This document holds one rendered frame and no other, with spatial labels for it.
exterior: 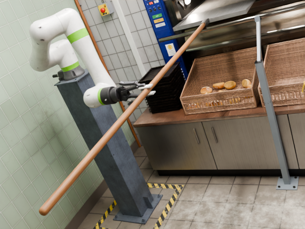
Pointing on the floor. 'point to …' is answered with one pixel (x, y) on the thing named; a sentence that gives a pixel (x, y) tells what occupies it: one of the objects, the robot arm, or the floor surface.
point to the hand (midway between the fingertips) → (147, 90)
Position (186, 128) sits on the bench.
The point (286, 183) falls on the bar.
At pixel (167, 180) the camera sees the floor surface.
